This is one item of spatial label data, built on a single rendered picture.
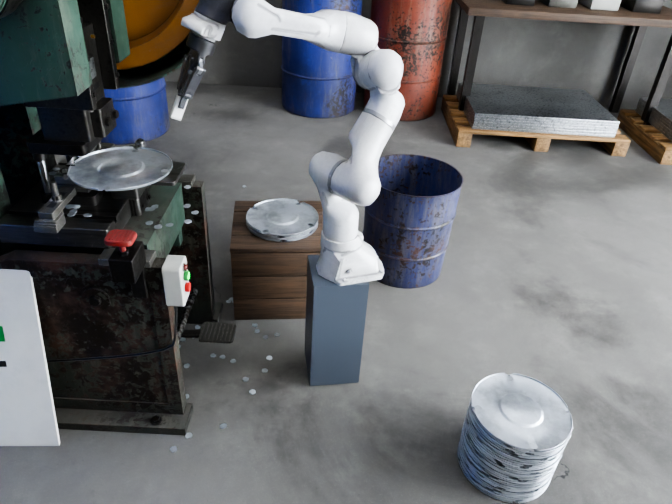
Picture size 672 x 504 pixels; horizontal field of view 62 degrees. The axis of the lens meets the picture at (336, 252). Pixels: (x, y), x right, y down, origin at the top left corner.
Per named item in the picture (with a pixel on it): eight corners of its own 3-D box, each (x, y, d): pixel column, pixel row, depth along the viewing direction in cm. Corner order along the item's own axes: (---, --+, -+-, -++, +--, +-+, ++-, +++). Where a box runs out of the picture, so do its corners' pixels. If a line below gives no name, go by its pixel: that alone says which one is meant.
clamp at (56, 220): (82, 203, 163) (75, 170, 157) (57, 233, 149) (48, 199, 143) (61, 201, 163) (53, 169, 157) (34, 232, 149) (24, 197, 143)
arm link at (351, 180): (372, 124, 175) (418, 143, 164) (331, 193, 176) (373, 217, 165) (355, 107, 166) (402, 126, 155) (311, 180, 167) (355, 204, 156)
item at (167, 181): (190, 199, 179) (186, 160, 172) (179, 222, 168) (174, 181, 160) (111, 195, 179) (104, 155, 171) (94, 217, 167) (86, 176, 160)
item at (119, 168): (156, 194, 154) (156, 192, 154) (50, 188, 154) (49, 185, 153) (183, 151, 178) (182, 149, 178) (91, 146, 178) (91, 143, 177)
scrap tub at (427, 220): (439, 243, 288) (455, 156, 262) (451, 293, 253) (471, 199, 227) (357, 238, 288) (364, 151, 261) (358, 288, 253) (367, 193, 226)
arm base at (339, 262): (376, 251, 197) (380, 216, 189) (388, 283, 181) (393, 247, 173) (313, 253, 193) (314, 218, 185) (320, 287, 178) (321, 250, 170)
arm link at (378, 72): (385, 132, 175) (415, 82, 174) (406, 132, 159) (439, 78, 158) (334, 96, 168) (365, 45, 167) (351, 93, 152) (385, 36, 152)
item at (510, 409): (553, 376, 180) (553, 374, 179) (586, 453, 155) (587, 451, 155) (463, 372, 179) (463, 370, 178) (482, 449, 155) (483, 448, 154)
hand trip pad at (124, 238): (142, 254, 146) (138, 229, 142) (134, 267, 141) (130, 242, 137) (115, 253, 146) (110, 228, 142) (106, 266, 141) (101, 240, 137)
